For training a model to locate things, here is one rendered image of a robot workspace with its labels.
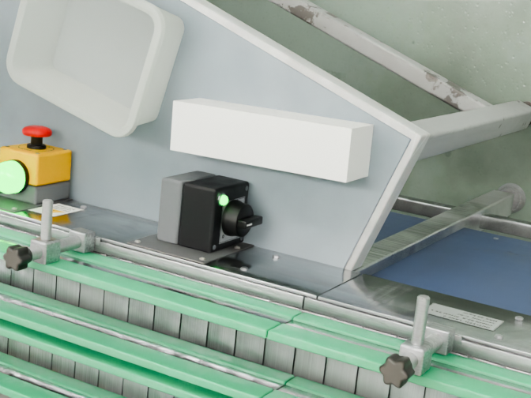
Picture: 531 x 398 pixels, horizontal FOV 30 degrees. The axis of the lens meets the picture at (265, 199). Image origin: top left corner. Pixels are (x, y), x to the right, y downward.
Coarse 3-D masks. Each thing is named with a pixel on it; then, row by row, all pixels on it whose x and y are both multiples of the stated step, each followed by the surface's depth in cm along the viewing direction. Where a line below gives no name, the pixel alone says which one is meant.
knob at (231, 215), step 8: (232, 200) 120; (224, 208) 119; (232, 208) 119; (240, 208) 118; (248, 208) 120; (224, 216) 119; (232, 216) 118; (240, 216) 118; (248, 216) 120; (256, 216) 120; (224, 224) 119; (232, 224) 118; (240, 224) 118; (248, 224) 118; (256, 224) 120; (224, 232) 120; (232, 232) 119; (240, 232) 119
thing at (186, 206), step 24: (168, 192) 120; (192, 192) 118; (216, 192) 117; (240, 192) 122; (168, 216) 120; (192, 216) 119; (216, 216) 118; (168, 240) 121; (192, 240) 119; (216, 240) 119; (240, 240) 124
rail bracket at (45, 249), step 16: (48, 208) 113; (48, 224) 114; (32, 240) 114; (48, 240) 114; (64, 240) 117; (80, 240) 119; (96, 240) 121; (16, 256) 110; (32, 256) 112; (48, 256) 114
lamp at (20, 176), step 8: (16, 160) 132; (0, 168) 131; (8, 168) 130; (16, 168) 131; (24, 168) 132; (0, 176) 131; (8, 176) 130; (16, 176) 130; (24, 176) 131; (0, 184) 131; (8, 184) 130; (16, 184) 130; (24, 184) 132; (8, 192) 131; (16, 192) 132
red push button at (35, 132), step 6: (24, 126) 135; (30, 126) 134; (36, 126) 134; (42, 126) 135; (24, 132) 133; (30, 132) 133; (36, 132) 133; (42, 132) 133; (48, 132) 134; (36, 138) 134; (42, 138) 135; (36, 144) 135; (42, 144) 135
